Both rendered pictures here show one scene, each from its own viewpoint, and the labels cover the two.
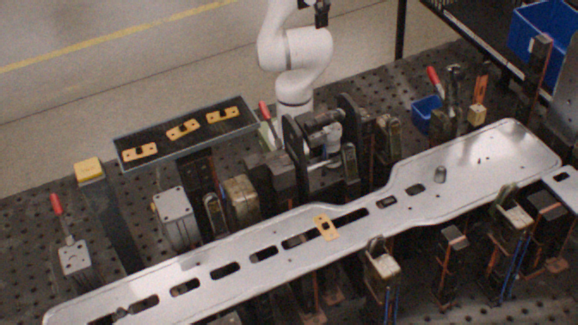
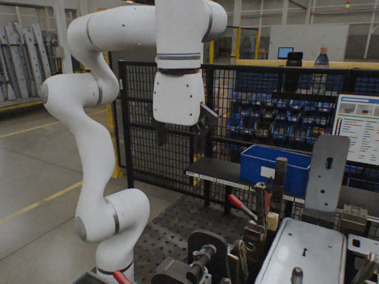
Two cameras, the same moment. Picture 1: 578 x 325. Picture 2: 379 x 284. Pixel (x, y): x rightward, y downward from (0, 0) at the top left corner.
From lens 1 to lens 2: 94 cm
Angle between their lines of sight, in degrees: 42
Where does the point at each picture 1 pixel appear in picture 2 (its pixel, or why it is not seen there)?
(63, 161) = not seen: outside the picture
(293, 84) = (119, 249)
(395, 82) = (161, 233)
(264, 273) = not seen: outside the picture
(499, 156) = (309, 244)
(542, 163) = (336, 239)
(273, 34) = (99, 201)
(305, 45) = (129, 204)
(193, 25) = not seen: outside the picture
